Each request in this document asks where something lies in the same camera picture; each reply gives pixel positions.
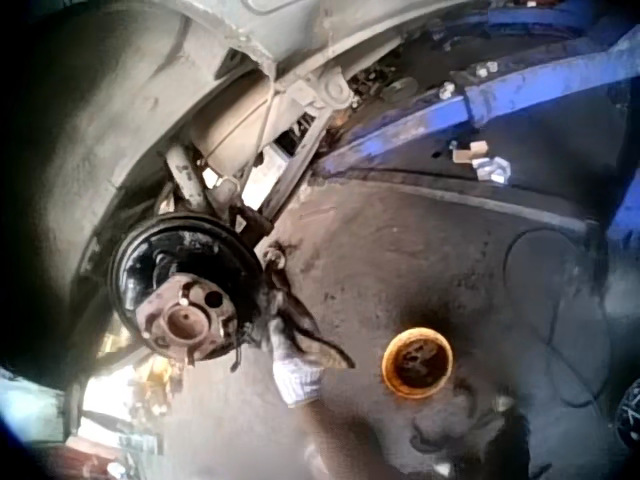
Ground person's right hand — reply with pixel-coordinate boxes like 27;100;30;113
408;390;532;480

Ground person's left hand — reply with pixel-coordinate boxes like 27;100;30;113
266;298;327;407

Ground dark rag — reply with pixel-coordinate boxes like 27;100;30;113
269;262;357;370

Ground rusty wheel hub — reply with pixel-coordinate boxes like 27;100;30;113
133;276;240;365

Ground orange round container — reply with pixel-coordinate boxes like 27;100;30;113
380;326;455;401

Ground black brake backing plate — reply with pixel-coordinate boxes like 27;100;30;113
106;213;267;362

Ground grey shock absorber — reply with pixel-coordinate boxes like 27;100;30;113
163;143;212;212

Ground heap of workshop items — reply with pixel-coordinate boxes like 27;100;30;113
59;349;174;480

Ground small white cardboard boxes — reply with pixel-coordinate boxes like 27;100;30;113
448;139;512;185

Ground round lift pad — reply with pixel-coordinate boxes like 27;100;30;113
383;76;420;105

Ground raised grey car body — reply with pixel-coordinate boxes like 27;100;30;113
29;0;481;381

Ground black tyre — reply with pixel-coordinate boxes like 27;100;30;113
613;378;640;447

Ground blue lift post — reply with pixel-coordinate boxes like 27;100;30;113
605;162;640;264

